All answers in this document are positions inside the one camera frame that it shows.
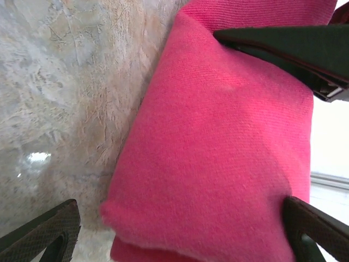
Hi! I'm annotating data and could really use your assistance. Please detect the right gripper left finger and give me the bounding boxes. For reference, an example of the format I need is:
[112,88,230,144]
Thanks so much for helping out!
[0,198,81,262]

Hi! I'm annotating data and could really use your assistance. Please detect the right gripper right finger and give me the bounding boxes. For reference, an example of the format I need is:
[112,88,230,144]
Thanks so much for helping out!
[282,196,349,262]

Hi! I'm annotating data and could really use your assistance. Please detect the pink long pants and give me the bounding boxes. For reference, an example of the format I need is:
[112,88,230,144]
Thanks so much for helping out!
[99,0,339,262]

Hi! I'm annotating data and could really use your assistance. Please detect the aluminium side rail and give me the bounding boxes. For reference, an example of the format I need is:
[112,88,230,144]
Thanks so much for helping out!
[310,169,349,192]

